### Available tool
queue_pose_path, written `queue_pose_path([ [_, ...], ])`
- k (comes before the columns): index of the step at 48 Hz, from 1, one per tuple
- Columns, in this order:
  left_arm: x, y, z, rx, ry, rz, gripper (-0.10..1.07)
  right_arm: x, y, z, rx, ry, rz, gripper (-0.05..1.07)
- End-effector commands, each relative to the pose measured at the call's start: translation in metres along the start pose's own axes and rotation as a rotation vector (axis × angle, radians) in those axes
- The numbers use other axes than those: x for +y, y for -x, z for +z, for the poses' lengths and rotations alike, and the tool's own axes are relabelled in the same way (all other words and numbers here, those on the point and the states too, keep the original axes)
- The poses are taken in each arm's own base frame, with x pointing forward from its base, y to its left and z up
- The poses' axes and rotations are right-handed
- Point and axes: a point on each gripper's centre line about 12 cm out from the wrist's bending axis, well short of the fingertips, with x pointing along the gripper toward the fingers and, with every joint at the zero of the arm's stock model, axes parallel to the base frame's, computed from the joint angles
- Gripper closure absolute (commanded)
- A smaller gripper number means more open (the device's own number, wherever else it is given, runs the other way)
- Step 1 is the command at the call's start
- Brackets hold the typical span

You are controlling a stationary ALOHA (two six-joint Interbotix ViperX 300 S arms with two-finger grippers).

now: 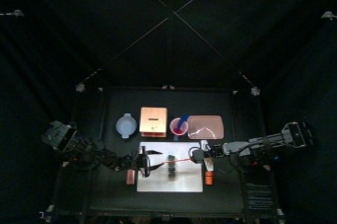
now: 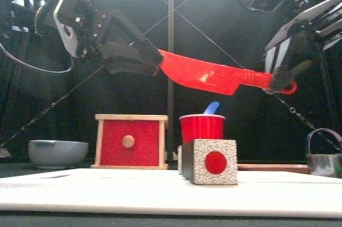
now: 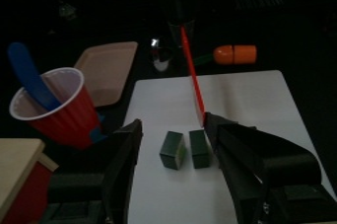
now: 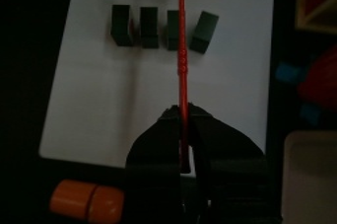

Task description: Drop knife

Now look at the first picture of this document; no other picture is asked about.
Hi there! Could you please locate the pink cup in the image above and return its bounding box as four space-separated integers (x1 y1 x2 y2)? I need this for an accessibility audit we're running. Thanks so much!
168 117 189 137

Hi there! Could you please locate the orange and white toy tool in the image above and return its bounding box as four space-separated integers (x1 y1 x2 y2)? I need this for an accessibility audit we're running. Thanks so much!
203 157 216 187

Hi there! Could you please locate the white cutting board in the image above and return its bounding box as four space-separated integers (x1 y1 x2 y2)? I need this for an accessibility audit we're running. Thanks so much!
136 140 205 193

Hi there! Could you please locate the small brown wooden block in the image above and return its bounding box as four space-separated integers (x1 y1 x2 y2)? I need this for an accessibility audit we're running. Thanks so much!
125 169 136 186

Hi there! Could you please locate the blue utensil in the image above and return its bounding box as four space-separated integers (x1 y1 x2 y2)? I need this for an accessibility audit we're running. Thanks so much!
172 113 191 142

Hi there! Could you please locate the light blue bowl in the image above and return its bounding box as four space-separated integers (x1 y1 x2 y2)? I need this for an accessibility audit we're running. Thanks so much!
115 112 139 140

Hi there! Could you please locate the wooden box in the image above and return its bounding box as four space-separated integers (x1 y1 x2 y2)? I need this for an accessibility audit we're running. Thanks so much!
139 107 169 138

